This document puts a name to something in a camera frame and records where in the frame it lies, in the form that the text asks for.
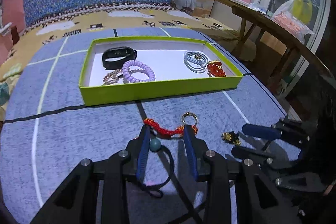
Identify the wooden side table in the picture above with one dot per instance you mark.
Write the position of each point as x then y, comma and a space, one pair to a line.
251, 19

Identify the tan sheep print bedsheet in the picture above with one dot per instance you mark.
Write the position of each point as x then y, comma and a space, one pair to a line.
52, 29

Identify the green jewelry box tray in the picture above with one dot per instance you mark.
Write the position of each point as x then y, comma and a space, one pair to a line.
165, 57

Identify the pink white packet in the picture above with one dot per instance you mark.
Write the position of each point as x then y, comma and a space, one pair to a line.
284, 18

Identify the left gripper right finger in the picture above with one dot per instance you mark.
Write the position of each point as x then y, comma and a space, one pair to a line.
195, 150

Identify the gold black charm earring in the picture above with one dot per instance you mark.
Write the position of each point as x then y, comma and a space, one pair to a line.
231, 138

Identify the blue grid blanket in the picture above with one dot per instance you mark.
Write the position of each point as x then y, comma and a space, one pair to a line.
48, 129

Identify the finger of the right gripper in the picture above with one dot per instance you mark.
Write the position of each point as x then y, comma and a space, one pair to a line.
265, 132
260, 157

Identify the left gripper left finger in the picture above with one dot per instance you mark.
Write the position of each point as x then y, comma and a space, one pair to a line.
138, 150

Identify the yellow plastic bag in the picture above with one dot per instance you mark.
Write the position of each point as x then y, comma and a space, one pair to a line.
302, 10

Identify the black fitness band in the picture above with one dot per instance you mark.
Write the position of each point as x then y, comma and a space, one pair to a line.
114, 58

